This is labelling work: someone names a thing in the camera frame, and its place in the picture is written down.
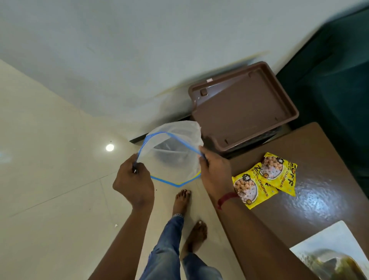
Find brown plastic tray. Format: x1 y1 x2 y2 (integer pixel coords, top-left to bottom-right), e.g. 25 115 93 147
188 61 300 153

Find person's right forearm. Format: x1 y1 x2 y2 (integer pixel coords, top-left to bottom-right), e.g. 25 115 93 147
219 196 317 280

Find person's right hand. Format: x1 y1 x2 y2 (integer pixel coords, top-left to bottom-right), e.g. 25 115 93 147
198 145 240 203

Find green velvet sofa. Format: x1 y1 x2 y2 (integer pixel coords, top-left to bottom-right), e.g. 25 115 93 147
275 5 369 200

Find red thread wristband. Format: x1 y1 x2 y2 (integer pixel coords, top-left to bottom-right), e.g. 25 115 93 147
216 192 240 210

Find yellow snack packet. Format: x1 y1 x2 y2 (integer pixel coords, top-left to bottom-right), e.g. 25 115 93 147
232 162 279 210
259 152 298 197

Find person's foot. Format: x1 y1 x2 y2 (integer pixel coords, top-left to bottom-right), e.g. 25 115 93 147
172 189 192 217
180 220 208 262

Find leaf print serving tray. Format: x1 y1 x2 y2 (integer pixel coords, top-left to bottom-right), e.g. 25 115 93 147
299 248 368 280

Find person's left foot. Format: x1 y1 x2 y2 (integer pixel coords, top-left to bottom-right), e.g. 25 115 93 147
172 189 192 217

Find person's left forearm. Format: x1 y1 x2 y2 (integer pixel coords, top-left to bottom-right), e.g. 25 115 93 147
88 202 155 280

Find person's blue jeans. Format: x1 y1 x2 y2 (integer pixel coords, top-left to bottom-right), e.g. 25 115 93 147
140 215 224 280

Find person's right foot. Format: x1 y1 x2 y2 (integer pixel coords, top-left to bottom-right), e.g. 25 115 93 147
180 220 208 262

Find floral white placemat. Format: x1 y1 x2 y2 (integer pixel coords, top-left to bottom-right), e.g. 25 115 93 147
289 220 369 280

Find person's left hand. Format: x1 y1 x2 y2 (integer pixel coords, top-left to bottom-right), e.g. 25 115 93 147
112 153 155 210

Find clear zip bag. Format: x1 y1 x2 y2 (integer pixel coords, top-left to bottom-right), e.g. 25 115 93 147
135 120 206 188

